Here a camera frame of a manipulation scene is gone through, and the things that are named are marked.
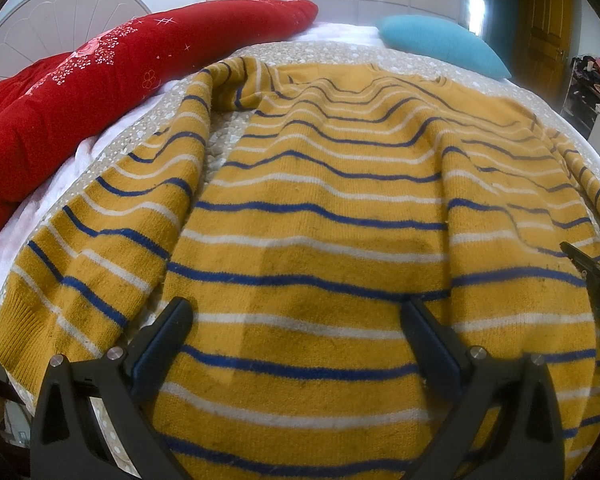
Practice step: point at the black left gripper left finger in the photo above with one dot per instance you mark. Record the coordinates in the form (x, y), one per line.
(66, 442)

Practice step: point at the cluttered storage shelf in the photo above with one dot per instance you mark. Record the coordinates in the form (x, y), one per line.
(581, 106)

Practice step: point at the brown wooden door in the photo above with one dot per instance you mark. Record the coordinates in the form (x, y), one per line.
(542, 46)

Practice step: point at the white round headboard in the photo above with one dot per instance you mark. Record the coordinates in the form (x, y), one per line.
(36, 29)

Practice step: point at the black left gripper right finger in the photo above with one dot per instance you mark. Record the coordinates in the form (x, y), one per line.
(504, 422)

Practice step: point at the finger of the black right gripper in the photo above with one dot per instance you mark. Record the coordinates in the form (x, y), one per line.
(587, 266)

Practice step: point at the red embroidered quilt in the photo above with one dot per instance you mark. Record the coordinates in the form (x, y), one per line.
(49, 108)

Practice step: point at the yellow striped knit sweater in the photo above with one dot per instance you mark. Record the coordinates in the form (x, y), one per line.
(340, 259)

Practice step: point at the teal pillow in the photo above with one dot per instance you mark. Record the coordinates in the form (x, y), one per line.
(443, 40)

